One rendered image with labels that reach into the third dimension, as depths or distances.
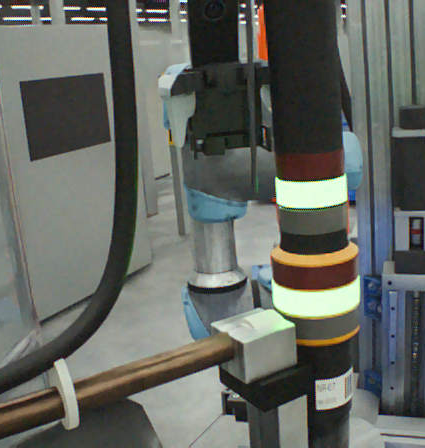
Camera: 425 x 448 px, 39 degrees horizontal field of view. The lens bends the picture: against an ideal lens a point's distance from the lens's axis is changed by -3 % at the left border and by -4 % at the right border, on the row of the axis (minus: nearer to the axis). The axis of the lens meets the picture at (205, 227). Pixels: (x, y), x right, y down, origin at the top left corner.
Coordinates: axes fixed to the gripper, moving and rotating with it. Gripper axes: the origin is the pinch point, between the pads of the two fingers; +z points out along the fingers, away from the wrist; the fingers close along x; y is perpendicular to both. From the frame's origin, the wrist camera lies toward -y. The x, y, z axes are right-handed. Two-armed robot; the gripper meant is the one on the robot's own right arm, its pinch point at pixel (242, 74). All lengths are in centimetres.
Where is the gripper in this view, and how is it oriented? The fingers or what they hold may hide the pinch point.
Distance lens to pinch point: 46.0
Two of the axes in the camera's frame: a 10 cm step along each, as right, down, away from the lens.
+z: 1.0, 2.4, -9.7
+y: 0.9, 9.6, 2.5
